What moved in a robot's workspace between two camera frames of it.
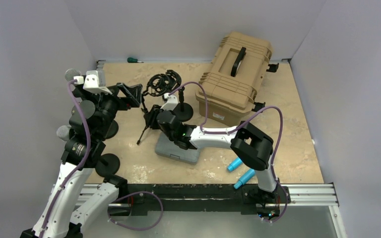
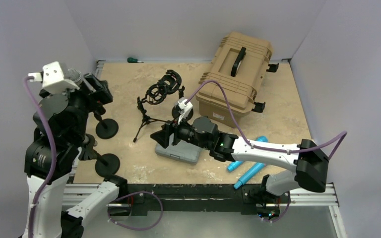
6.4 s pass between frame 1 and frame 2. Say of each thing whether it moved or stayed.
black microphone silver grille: stayed
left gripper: moved
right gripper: moved
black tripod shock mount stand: moved
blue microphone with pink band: stayed
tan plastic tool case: stayed
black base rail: stayed
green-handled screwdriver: stayed
